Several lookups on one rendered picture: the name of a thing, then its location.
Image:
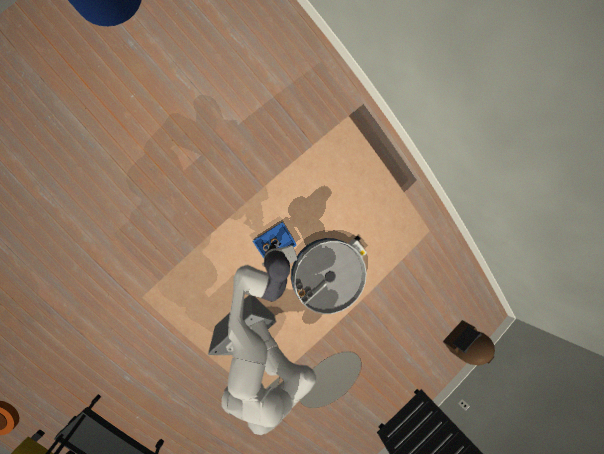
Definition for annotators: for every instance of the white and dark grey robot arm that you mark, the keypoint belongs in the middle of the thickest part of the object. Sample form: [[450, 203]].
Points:
[[260, 406]]

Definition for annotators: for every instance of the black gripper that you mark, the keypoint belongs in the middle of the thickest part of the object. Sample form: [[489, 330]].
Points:
[[273, 245]]

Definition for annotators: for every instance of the blue shallow tray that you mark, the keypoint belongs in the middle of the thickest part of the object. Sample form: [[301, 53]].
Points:
[[279, 232]]

